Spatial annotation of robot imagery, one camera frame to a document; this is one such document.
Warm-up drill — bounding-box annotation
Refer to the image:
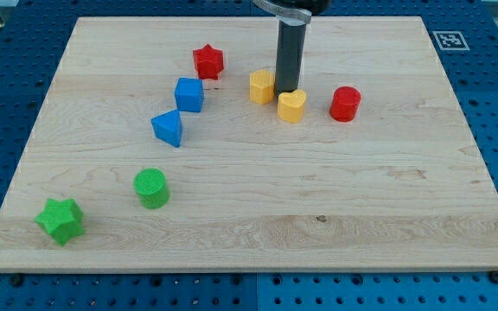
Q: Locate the yellow heart block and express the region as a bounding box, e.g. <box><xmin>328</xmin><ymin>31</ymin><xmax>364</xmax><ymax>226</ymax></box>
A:
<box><xmin>278</xmin><ymin>90</ymin><xmax>307</xmax><ymax>124</ymax></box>

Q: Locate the yellow hexagon block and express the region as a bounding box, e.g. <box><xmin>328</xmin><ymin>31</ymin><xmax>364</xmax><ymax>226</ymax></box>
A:
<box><xmin>249</xmin><ymin>69</ymin><xmax>275</xmax><ymax>105</ymax></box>

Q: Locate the wooden board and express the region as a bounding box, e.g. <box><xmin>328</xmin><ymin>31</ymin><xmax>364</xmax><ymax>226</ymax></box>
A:
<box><xmin>0</xmin><ymin>16</ymin><xmax>498</xmax><ymax>273</ymax></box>

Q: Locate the blue triangle block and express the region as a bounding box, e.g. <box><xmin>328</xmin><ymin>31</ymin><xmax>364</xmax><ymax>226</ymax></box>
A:
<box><xmin>150</xmin><ymin>110</ymin><xmax>182</xmax><ymax>148</ymax></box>

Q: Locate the blue cube block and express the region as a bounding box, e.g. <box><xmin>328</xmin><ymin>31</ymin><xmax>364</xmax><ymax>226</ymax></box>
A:
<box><xmin>174</xmin><ymin>77</ymin><xmax>204</xmax><ymax>112</ymax></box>

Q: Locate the red star block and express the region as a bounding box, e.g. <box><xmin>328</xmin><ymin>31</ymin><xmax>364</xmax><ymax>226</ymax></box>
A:
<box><xmin>192</xmin><ymin>44</ymin><xmax>224</xmax><ymax>80</ymax></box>

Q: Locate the green cylinder block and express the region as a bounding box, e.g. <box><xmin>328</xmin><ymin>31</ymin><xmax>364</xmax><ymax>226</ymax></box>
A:
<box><xmin>133</xmin><ymin>168</ymin><xmax>170</xmax><ymax>209</ymax></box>

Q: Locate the red cylinder block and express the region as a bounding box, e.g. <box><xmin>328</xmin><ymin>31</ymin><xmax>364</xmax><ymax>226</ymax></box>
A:
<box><xmin>329</xmin><ymin>86</ymin><xmax>361</xmax><ymax>122</ymax></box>

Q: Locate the green star block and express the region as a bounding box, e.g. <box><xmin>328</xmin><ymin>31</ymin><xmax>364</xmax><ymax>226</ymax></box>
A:
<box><xmin>34</xmin><ymin>199</ymin><xmax>85</xmax><ymax>246</ymax></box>

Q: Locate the white fiducial marker tag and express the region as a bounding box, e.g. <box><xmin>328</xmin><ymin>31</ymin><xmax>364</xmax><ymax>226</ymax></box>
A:
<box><xmin>432</xmin><ymin>30</ymin><xmax>469</xmax><ymax>51</ymax></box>

